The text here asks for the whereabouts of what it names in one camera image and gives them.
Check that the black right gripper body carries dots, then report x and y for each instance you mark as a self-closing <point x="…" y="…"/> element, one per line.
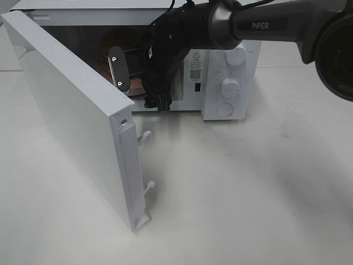
<point x="158" y="52"/>

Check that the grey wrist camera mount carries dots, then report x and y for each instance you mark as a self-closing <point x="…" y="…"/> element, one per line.
<point x="119" y="69"/>

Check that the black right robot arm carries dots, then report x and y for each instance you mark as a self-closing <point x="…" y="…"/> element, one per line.
<point x="322" y="31"/>

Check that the burger with lettuce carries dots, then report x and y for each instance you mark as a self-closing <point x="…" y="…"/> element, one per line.
<point x="122" y="37"/>

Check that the round white door button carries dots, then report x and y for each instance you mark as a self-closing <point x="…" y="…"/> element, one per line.
<point x="225" y="110"/>

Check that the upper white power knob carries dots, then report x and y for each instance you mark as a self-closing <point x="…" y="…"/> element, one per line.
<point x="237" y="56"/>

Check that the pink round plate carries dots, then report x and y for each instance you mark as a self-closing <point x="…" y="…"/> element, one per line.
<point x="103" y="69"/>

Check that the white microwave oven body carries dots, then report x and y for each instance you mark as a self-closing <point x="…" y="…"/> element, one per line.
<point x="64" y="44"/>

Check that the white timer knob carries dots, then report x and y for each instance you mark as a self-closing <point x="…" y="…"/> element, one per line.
<point x="229" y="87"/>

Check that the white microwave door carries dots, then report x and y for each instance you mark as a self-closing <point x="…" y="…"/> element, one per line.
<point x="88" y="114"/>

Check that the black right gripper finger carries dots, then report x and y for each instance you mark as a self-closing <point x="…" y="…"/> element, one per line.
<point x="161" y="102"/>

